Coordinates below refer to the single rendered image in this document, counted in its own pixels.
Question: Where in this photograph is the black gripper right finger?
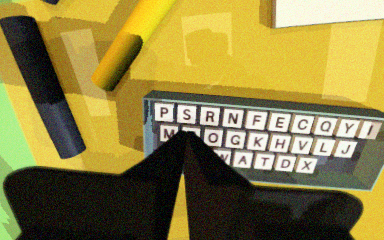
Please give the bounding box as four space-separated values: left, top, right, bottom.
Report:
183 131 364 240

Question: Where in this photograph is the yellow stylus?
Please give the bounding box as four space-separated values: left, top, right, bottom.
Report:
91 0 176 91

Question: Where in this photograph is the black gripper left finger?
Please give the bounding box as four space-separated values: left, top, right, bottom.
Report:
3 130 187 240

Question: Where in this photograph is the small keyboard with keys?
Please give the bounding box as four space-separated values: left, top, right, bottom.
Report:
141 90 384 192

